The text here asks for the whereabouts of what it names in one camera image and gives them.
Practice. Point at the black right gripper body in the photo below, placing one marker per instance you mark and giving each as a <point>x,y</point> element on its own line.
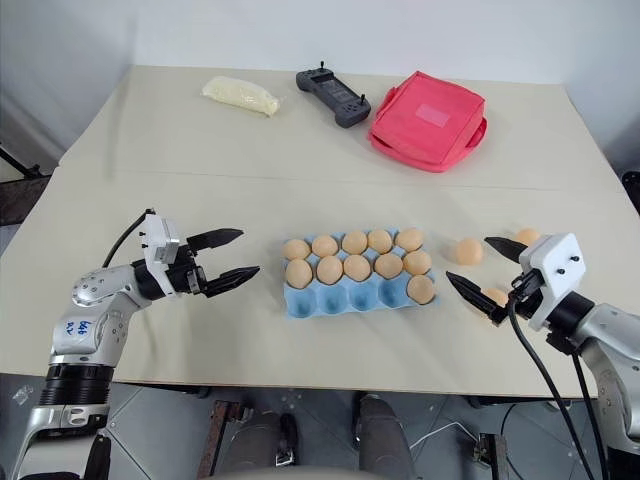
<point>525,295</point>

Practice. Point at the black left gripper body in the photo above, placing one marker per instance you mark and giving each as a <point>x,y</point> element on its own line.
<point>186,278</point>

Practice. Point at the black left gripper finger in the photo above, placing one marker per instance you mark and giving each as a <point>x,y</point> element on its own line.
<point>217,237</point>
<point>232,279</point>

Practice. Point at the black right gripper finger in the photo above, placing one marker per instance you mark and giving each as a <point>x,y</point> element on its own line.
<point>472,294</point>
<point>507,247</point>

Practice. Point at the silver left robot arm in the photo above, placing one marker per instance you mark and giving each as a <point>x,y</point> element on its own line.
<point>84,331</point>

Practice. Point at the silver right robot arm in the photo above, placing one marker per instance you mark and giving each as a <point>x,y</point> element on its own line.
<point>607,345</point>

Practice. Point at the blue egg tray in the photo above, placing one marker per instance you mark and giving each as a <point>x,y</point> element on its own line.
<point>320,302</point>

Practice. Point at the brown egg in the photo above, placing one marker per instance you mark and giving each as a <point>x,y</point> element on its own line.
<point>330,270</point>
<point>469,251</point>
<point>496,296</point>
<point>296,248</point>
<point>421,289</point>
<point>380,240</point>
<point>417,262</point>
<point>389,265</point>
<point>355,241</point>
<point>299,273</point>
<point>528,234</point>
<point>410,239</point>
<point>325,245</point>
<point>357,267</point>

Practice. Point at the black equipment piece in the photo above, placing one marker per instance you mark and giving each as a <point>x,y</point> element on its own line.
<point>631,187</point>

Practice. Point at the white filled plastic pouch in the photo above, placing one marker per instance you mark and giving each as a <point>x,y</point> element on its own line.
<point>240,96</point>

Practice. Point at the red fabric bag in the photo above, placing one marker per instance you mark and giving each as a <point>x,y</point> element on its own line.
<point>425,125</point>

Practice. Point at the rusty metal bar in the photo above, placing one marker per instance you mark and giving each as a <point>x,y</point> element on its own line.
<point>495,457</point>
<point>215,440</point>

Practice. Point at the dark rounded shape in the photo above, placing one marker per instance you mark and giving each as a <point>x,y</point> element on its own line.
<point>257,445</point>
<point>382,435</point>

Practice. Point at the dark grey handheld controller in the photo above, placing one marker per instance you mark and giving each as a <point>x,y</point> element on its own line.
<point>332,92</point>

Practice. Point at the clear plastic scrap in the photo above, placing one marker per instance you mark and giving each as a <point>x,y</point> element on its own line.
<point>22,395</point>

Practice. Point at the black stand leg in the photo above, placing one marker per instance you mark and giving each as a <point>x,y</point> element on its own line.
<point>20,162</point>

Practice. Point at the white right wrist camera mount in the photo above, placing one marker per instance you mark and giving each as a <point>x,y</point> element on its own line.
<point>552,265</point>

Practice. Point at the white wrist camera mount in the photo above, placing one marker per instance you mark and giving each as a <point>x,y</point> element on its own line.
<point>160,241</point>
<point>552,265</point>

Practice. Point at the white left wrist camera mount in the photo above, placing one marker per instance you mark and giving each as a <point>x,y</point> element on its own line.
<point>160,241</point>

